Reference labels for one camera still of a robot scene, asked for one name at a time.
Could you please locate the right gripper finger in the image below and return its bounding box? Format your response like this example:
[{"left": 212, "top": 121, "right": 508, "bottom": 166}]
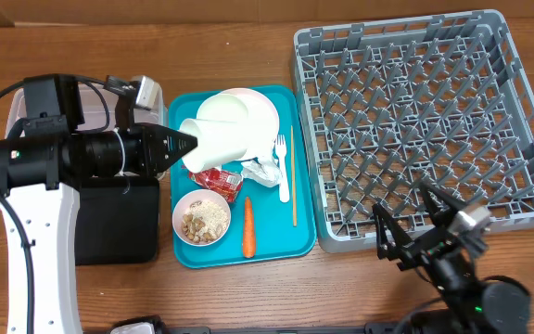
[
  {"left": 373, "top": 203, "right": 413, "bottom": 260},
  {"left": 419, "top": 183, "right": 464, "bottom": 227}
]

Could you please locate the white plastic cup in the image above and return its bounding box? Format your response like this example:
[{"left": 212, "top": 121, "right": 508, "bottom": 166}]
[{"left": 179, "top": 118, "right": 262, "bottom": 173}]

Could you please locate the red snack wrapper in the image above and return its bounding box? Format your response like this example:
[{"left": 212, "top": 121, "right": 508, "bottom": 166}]
[{"left": 188, "top": 168, "right": 243, "bottom": 203}]

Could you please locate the white napkin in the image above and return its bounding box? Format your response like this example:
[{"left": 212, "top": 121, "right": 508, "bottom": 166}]
[{"left": 241, "top": 156, "right": 282, "bottom": 187}]

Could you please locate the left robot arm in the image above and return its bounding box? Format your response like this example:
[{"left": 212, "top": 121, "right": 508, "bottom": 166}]
[{"left": 0, "top": 73, "right": 197, "bottom": 333}]

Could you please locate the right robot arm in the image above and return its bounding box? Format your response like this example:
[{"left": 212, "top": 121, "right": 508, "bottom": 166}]
[{"left": 372, "top": 183, "right": 531, "bottom": 333}]

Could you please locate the grey dishwasher rack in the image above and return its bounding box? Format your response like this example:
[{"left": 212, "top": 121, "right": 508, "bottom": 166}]
[{"left": 292, "top": 9, "right": 534, "bottom": 252}]

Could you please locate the small white plate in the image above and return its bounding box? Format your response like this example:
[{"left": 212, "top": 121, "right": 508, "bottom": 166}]
[{"left": 197, "top": 93, "right": 248, "bottom": 122}]

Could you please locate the clear plastic storage bin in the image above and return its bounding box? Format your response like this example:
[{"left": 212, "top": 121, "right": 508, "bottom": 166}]
[{"left": 0, "top": 76, "right": 162, "bottom": 188}]

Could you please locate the bowl with nuts and crumbs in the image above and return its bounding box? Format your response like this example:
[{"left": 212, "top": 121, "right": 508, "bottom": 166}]
[{"left": 172, "top": 189, "right": 231, "bottom": 247}]

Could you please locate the black plastic tray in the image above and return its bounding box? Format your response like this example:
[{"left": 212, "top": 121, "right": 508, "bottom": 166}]
[{"left": 75, "top": 176, "right": 160, "bottom": 265}]

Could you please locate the teal serving tray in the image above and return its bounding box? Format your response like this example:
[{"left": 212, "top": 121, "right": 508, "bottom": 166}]
[{"left": 173, "top": 85, "right": 317, "bottom": 269}]

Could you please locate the large white plate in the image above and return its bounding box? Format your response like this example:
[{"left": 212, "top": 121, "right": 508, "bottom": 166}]
[{"left": 222, "top": 88, "right": 280, "bottom": 161}]

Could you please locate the wooden chopstick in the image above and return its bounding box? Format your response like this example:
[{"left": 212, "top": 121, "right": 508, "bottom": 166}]
[{"left": 290, "top": 126, "right": 298, "bottom": 227}]

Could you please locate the white plastic fork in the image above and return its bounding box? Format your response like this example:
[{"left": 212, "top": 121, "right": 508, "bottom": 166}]
[{"left": 274, "top": 134, "right": 290, "bottom": 203}]

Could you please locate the orange carrot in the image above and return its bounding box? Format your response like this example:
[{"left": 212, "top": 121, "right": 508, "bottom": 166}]
[{"left": 242, "top": 197, "right": 257, "bottom": 258}]

